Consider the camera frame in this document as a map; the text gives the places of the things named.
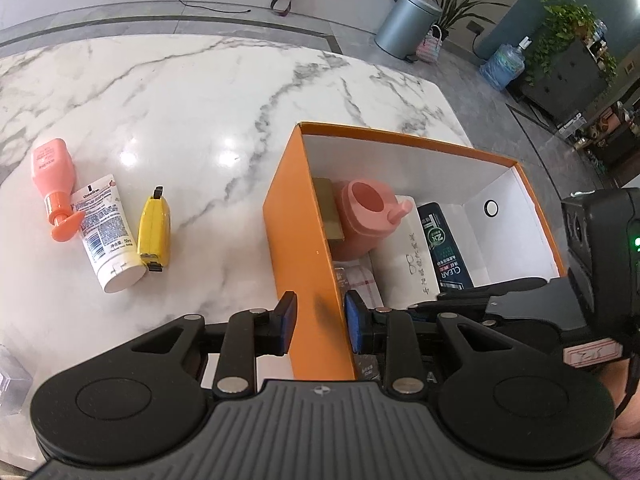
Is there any grey trash bin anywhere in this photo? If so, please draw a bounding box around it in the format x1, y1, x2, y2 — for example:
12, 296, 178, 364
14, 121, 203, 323
374, 0, 442, 60

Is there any dark shampoo bottle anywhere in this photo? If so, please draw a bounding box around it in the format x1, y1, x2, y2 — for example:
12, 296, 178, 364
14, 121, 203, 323
418, 203, 474, 292

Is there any orange storage box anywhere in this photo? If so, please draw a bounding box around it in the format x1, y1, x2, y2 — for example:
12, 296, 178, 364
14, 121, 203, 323
262, 122, 566, 380

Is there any white lotion tube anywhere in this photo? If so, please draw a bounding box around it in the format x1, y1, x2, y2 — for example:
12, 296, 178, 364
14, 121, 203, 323
72, 174, 146, 294

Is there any blue water jug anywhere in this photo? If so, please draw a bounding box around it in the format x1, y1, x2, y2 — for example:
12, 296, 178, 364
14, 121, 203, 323
480, 36, 532, 91

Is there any pink cup in box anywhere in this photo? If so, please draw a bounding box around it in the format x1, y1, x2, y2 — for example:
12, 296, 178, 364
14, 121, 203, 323
331, 179, 413, 261

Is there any pink pump bottle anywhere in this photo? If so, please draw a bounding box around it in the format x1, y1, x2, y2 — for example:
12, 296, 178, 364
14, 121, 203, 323
32, 139, 85, 242

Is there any clear acrylic photo block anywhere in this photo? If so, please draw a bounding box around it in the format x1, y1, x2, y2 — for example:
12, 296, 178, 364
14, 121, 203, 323
0, 344, 32, 416

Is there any green potted plant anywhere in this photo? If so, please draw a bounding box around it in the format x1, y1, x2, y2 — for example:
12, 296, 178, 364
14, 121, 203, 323
524, 0, 617, 86

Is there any yellow tape measure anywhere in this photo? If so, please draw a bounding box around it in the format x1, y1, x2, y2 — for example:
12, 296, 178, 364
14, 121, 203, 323
138, 185, 170, 272

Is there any plaid cloth pouch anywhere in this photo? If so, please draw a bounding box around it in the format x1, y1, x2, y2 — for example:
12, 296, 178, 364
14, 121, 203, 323
334, 261, 384, 309

